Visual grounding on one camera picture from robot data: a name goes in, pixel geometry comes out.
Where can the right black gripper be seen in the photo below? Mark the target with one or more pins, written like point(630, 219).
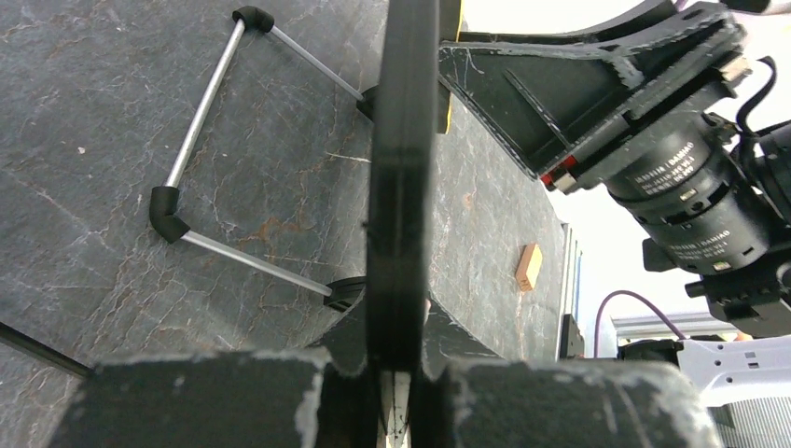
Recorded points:
point(589, 103)

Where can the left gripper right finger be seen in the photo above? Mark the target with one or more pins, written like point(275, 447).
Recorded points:
point(483, 402)

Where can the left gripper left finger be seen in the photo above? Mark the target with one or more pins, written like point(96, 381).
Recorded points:
point(262, 398)

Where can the black framed whiteboard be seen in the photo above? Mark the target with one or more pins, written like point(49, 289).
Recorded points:
point(399, 206)

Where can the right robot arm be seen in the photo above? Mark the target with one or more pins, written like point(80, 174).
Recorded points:
point(713, 196)

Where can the flat wooden block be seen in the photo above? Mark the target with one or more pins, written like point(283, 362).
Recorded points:
point(529, 267)

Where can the black tripod stand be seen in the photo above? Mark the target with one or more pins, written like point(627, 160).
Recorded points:
point(31, 347)

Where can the aluminium frame rail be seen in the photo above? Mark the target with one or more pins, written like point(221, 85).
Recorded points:
point(570, 336)

